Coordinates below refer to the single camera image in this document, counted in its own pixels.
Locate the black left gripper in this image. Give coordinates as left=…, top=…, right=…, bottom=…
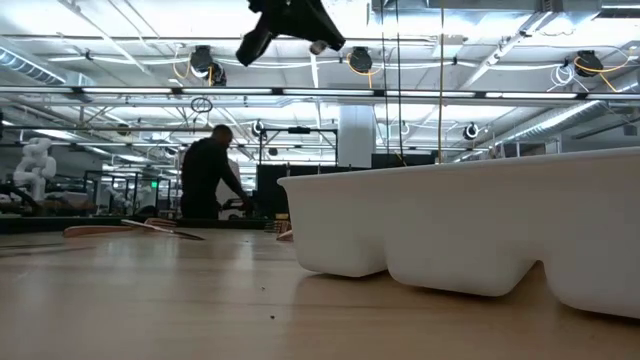
left=235, top=0, right=347, bottom=68

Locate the copper knife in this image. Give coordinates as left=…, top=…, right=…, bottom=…
left=119, top=218, right=205, bottom=242

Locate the white cutlery tray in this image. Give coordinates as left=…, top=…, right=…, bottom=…
left=277, top=146, right=640, bottom=320

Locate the white pillar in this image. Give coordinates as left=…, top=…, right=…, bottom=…
left=338, top=104, right=377, bottom=169

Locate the red and white machine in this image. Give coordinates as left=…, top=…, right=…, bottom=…
left=214, top=149, right=245, bottom=221

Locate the person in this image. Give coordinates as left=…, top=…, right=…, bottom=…
left=179, top=123, right=253, bottom=221

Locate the ceiling light strip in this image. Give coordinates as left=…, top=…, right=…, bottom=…
left=0, top=85, right=640, bottom=101

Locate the wide black monitor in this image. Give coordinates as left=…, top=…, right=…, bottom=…
left=370, top=152, right=437, bottom=170

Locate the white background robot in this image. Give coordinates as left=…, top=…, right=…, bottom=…
left=12, top=137, right=58, bottom=202

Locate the black ceiling cable reel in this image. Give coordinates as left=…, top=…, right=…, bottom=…
left=188, top=44, right=228, bottom=88
left=347, top=45, right=375, bottom=76
left=572, top=49, right=605, bottom=79

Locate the black gantry frame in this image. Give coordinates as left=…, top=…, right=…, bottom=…
left=258, top=126, right=339, bottom=167

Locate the hanging wire loop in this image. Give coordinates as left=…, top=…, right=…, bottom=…
left=189, top=96, right=215, bottom=115

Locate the black workstation frame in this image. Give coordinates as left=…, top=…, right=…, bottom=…
left=83, top=169, right=174, bottom=217

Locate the silver ventilation duct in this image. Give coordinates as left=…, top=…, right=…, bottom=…
left=499, top=98, right=640, bottom=147

